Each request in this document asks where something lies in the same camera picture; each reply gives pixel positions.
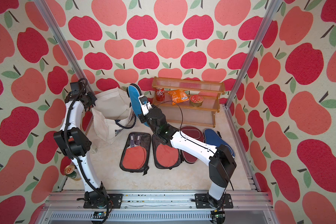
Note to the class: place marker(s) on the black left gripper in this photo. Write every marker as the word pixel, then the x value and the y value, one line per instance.
pixel 93 97

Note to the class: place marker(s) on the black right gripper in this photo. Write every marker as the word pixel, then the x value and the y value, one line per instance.
pixel 143 118

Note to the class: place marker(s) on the white canvas tote bag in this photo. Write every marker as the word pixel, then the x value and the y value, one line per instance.
pixel 112 114

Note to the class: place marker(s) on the black paddle case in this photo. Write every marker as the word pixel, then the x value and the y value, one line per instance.
pixel 135 155
pixel 165 157

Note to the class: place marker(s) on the blue paddle case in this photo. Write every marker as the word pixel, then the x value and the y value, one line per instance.
pixel 214 138

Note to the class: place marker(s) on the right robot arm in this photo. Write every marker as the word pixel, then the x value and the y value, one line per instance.
pixel 218 158

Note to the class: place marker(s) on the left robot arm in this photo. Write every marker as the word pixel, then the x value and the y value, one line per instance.
pixel 75 145

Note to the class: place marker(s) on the orange snack bag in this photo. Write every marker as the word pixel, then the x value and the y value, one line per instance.
pixel 178 96

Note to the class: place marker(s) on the red cola can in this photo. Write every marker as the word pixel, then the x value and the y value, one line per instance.
pixel 160 94

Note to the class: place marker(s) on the wooden two-tier shelf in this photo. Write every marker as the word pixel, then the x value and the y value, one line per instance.
pixel 201 107

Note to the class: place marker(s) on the round red tin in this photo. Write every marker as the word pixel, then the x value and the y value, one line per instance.
pixel 196 100

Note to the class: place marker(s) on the green drink can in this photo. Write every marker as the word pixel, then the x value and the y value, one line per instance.
pixel 72 172

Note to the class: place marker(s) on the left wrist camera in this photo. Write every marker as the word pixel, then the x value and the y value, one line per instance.
pixel 77 87

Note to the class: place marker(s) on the aluminium frame post left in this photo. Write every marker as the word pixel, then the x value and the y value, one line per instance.
pixel 66 52

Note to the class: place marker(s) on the aluminium frame post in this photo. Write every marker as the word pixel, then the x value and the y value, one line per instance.
pixel 257 42
pixel 66 52

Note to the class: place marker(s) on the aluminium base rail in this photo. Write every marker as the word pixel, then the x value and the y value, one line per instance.
pixel 159 207

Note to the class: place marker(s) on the aluminium frame post right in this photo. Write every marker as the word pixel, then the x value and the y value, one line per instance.
pixel 257 42

